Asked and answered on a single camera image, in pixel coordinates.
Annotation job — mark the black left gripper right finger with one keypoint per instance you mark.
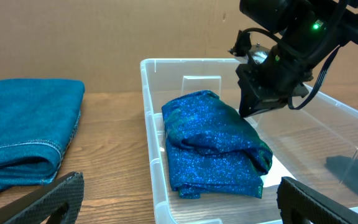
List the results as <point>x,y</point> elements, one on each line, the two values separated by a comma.
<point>300,204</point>

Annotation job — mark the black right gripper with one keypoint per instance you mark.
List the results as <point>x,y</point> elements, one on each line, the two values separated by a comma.
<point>268,85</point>

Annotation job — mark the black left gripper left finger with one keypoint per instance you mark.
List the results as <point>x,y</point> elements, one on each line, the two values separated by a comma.
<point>58,202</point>

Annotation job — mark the blue green glitter cloth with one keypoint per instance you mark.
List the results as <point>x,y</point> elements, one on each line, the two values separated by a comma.
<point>211,148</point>

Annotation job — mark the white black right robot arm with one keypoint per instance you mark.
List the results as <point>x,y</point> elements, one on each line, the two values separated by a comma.
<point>312,30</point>

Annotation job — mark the white paper label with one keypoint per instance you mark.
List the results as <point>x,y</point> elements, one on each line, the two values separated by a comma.
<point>275,174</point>

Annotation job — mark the clear plastic storage bin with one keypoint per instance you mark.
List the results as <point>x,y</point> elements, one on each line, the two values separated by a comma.
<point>301,140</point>

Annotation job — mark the folded blue denim cloth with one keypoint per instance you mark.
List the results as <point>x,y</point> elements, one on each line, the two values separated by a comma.
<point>38,120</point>

